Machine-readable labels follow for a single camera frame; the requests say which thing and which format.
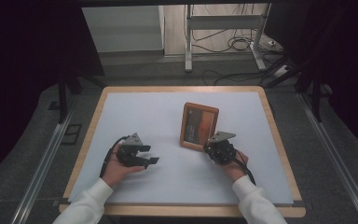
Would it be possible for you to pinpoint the long black floor cable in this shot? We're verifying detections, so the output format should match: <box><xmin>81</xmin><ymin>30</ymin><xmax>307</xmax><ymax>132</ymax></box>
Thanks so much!
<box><xmin>200</xmin><ymin>68</ymin><xmax>281</xmax><ymax>87</ymax></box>

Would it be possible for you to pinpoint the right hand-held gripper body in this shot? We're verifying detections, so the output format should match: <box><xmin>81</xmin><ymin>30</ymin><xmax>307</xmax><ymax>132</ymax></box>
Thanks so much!
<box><xmin>202</xmin><ymin>131</ymin><xmax>238</xmax><ymax>165</ymax></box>

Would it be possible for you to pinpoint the aluminium floor rail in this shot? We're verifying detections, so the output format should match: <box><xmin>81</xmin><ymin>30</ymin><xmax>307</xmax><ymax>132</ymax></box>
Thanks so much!
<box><xmin>296</xmin><ymin>92</ymin><xmax>358</xmax><ymax>224</ymax></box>
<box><xmin>9</xmin><ymin>110</ymin><xmax>76</xmax><ymax>224</ymax></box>

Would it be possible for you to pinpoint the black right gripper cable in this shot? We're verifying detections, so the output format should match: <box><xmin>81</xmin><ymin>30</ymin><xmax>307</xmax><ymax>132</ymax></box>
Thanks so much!
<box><xmin>232</xmin><ymin>148</ymin><xmax>257</xmax><ymax>187</ymax></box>

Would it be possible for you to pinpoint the black metal stand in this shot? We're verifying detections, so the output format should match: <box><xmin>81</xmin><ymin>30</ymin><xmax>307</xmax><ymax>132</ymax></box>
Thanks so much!
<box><xmin>56</xmin><ymin>68</ymin><xmax>107</xmax><ymax>125</ymax></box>
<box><xmin>263</xmin><ymin>55</ymin><xmax>324</xmax><ymax>123</ymax></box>

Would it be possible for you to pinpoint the grey cabinet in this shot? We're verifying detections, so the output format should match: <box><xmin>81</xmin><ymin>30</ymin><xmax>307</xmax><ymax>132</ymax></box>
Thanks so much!
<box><xmin>81</xmin><ymin>5</ymin><xmax>166</xmax><ymax>54</ymax></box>

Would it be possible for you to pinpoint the white metal desk frame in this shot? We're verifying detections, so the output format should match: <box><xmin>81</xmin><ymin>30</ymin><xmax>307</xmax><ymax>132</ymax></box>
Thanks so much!
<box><xmin>184</xmin><ymin>3</ymin><xmax>273</xmax><ymax>74</ymax></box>

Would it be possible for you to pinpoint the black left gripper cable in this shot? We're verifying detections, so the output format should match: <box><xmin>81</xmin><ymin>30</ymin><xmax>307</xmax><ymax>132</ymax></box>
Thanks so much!
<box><xmin>99</xmin><ymin>134</ymin><xmax>131</xmax><ymax>179</ymax></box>

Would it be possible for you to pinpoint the wooden photo frame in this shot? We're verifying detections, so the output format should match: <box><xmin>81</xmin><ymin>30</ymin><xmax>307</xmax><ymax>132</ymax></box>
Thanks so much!
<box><xmin>179</xmin><ymin>102</ymin><xmax>221</xmax><ymax>153</ymax></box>

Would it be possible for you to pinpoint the person's left hand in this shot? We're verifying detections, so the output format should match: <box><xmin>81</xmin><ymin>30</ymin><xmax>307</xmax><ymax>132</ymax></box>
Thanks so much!
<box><xmin>101</xmin><ymin>144</ymin><xmax>146</xmax><ymax>189</ymax></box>

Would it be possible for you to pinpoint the wooden table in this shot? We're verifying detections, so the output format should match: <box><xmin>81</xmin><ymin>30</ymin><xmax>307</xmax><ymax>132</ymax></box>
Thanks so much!
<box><xmin>58</xmin><ymin>85</ymin><xmax>308</xmax><ymax>218</ymax></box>

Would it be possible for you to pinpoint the dark curtain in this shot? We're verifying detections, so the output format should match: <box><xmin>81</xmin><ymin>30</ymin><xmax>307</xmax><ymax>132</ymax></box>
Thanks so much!
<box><xmin>264</xmin><ymin>0</ymin><xmax>358</xmax><ymax>161</ymax></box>
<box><xmin>0</xmin><ymin>0</ymin><xmax>105</xmax><ymax>202</ymax></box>

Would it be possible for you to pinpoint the black coiled floor cable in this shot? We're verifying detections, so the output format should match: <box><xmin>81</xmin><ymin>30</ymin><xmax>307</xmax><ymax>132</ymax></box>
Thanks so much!
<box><xmin>191</xmin><ymin>28</ymin><xmax>264</xmax><ymax>54</ymax></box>

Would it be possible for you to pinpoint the black floor plate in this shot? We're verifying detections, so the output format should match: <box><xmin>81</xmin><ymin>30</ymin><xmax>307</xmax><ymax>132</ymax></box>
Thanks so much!
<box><xmin>60</xmin><ymin>123</ymin><xmax>83</xmax><ymax>146</ymax></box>

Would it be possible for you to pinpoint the white table mat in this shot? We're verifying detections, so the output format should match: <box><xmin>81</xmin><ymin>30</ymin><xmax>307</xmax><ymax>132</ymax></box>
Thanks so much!
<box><xmin>68</xmin><ymin>91</ymin><xmax>295</xmax><ymax>205</ymax></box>

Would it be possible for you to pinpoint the white power strip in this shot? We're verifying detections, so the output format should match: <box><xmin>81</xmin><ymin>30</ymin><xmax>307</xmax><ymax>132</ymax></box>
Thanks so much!
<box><xmin>271</xmin><ymin>64</ymin><xmax>294</xmax><ymax>78</ymax></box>

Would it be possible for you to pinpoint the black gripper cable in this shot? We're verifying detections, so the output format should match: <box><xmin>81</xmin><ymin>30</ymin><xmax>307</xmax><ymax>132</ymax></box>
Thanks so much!
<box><xmin>99</xmin><ymin>134</ymin><xmax>131</xmax><ymax>179</ymax></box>
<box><xmin>232</xmin><ymin>148</ymin><xmax>257</xmax><ymax>187</ymax></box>

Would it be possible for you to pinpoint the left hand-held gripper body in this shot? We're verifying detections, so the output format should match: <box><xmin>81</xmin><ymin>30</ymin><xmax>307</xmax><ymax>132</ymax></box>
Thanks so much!
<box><xmin>116</xmin><ymin>133</ymin><xmax>145</xmax><ymax>168</ymax></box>

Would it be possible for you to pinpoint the person's right hand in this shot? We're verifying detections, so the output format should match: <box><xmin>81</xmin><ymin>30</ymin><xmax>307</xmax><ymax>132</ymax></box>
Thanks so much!
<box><xmin>218</xmin><ymin>149</ymin><xmax>250</xmax><ymax>183</ymax></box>

